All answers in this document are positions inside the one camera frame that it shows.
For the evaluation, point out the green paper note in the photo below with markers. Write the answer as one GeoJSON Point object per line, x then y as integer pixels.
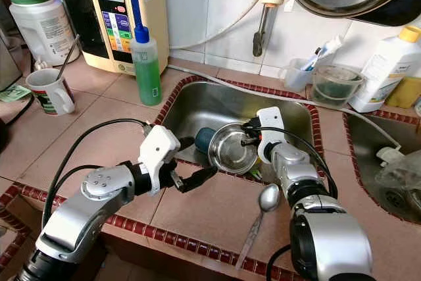
{"type": "Point", "coordinates": [13, 93]}

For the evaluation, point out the green dish soap bottle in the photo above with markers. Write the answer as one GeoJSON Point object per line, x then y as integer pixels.
{"type": "Point", "coordinates": [146, 70]}

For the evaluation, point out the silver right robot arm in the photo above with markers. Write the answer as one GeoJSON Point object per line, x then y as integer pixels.
{"type": "Point", "coordinates": [335, 241]}

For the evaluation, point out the stainless steel sink basin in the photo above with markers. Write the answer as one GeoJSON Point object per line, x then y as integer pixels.
{"type": "Point", "coordinates": [197, 100]}
{"type": "Point", "coordinates": [368, 136]}

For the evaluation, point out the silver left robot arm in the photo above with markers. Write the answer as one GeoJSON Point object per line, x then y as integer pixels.
{"type": "Point", "coordinates": [82, 218]}

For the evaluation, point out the thin metal stirring spoon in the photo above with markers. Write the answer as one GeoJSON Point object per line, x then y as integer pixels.
{"type": "Point", "coordinates": [67, 60]}

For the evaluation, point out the white and blue toothbrush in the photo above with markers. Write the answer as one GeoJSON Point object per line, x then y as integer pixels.
{"type": "Point", "coordinates": [325, 49]}

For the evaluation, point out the silver metal appliance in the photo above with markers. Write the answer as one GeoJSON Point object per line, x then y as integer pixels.
{"type": "Point", "coordinates": [8, 64]}

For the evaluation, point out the hanging black wok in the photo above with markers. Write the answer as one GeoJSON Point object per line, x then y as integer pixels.
{"type": "Point", "coordinates": [395, 18]}

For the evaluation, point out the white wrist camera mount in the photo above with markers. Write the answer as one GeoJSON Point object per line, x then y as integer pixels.
{"type": "Point", "coordinates": [161, 153]}
{"type": "Point", "coordinates": [271, 135]}

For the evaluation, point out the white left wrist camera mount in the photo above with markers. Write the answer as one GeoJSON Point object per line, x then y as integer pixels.
{"type": "Point", "coordinates": [161, 153]}

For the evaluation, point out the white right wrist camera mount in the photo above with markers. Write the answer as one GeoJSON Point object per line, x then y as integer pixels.
{"type": "Point", "coordinates": [271, 135]}

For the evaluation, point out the blue-grey plastic cup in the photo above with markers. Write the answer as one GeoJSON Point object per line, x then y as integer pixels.
{"type": "Point", "coordinates": [204, 144]}

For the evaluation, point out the beige water ionizer appliance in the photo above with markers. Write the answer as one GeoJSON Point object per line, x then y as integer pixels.
{"type": "Point", "coordinates": [115, 11]}

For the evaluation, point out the clear crumpled plastic bag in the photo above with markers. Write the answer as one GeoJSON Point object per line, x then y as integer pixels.
{"type": "Point", "coordinates": [401, 185]}

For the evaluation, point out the white detergent bottle yellow cap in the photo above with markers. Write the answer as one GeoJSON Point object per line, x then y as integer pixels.
{"type": "Point", "coordinates": [385, 70]}

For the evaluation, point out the white printed mug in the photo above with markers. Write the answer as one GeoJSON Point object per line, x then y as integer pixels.
{"type": "Point", "coordinates": [45, 92]}

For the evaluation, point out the small translucent white cup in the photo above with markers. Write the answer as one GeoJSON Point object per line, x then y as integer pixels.
{"type": "Point", "coordinates": [295, 74]}

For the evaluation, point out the stainless steel bowl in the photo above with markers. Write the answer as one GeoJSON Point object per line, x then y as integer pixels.
{"type": "Point", "coordinates": [231, 151]}

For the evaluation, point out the large metal spoon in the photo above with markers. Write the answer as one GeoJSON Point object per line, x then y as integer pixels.
{"type": "Point", "coordinates": [268, 197]}

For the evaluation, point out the white jar with green band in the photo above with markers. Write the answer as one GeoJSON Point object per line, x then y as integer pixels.
{"type": "Point", "coordinates": [43, 24]}

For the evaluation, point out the dark yellow sponge block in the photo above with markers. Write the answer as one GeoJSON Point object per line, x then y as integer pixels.
{"type": "Point", "coordinates": [404, 93]}

